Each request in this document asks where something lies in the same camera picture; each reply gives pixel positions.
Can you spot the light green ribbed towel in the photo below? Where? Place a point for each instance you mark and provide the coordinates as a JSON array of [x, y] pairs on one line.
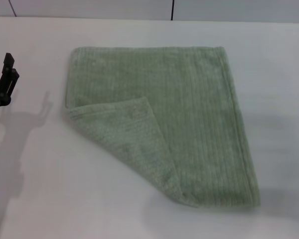
[[177, 99]]

